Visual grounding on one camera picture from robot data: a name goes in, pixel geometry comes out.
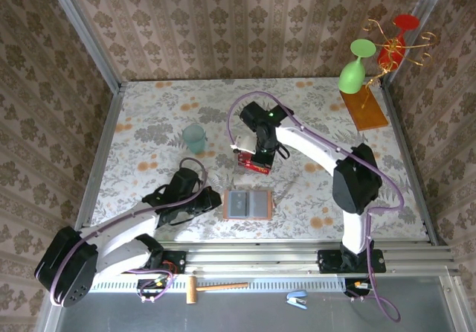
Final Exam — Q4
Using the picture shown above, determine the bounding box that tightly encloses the clear acrylic box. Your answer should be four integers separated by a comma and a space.
236, 149, 274, 177

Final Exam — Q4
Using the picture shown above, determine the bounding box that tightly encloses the dark grey credit card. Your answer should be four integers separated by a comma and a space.
250, 191, 269, 217

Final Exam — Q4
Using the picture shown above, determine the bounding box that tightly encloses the teal plastic cup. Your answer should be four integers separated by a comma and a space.
181, 123, 208, 155

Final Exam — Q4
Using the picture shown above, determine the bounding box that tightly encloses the wooden mallet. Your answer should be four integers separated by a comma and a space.
185, 275, 249, 305

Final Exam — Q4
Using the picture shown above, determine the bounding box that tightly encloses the green plastic wine glass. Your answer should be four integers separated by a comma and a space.
337, 38, 377, 95

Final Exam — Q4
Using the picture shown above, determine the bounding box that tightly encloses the grey metal panel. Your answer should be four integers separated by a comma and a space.
35, 275, 460, 332

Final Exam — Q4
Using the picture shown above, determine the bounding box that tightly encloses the blue stapler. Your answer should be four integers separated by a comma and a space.
285, 290, 309, 310

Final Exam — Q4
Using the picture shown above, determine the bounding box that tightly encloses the red plastic wine glass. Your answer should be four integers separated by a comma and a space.
376, 14, 420, 68

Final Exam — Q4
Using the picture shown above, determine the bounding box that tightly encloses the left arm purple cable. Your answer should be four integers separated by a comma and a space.
48, 156, 208, 308

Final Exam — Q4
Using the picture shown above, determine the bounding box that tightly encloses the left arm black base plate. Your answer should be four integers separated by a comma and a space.
158, 249, 187, 275

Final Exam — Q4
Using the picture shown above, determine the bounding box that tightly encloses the aluminium rail frame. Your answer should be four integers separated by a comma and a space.
70, 239, 460, 278

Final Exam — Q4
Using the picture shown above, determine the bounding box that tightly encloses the left arm wired connector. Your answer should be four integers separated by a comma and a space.
136, 278, 176, 303

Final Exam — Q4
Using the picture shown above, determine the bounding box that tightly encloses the arm wired connector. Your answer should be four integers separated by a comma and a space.
136, 278, 176, 303
344, 278, 373, 302

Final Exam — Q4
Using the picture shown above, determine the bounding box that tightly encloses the white slotted cable duct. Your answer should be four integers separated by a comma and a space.
91, 274, 349, 293

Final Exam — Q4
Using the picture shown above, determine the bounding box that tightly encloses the aluminium table side rail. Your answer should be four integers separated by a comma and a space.
381, 84, 440, 246
70, 86, 126, 246

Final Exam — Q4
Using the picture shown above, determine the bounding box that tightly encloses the gold wire rack wooden base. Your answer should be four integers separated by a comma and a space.
340, 17, 438, 132

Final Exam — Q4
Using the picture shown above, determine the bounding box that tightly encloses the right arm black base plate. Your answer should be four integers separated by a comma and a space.
316, 249, 387, 274

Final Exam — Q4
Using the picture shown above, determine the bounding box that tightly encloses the right arm wired connector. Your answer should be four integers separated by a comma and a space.
344, 278, 373, 302

